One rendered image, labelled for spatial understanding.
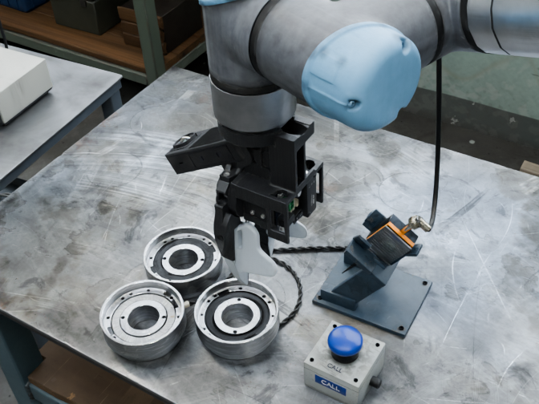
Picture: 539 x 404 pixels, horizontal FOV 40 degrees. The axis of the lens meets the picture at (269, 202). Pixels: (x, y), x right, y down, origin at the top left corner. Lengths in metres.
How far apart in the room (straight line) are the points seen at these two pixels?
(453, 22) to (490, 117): 2.01
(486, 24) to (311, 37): 0.13
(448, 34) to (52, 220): 0.74
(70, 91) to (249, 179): 1.01
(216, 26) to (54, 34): 2.27
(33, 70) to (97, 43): 1.14
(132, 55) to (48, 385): 1.57
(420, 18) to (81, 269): 0.66
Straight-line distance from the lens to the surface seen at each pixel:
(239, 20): 0.59
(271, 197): 0.69
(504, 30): 0.57
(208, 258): 1.02
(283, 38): 0.55
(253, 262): 0.77
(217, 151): 0.72
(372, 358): 0.88
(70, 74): 1.74
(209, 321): 0.94
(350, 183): 1.16
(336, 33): 0.53
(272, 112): 0.64
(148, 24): 2.44
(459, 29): 0.60
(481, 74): 2.54
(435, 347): 0.96
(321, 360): 0.88
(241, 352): 0.92
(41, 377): 1.30
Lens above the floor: 1.55
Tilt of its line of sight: 42 degrees down
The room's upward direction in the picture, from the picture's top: 4 degrees counter-clockwise
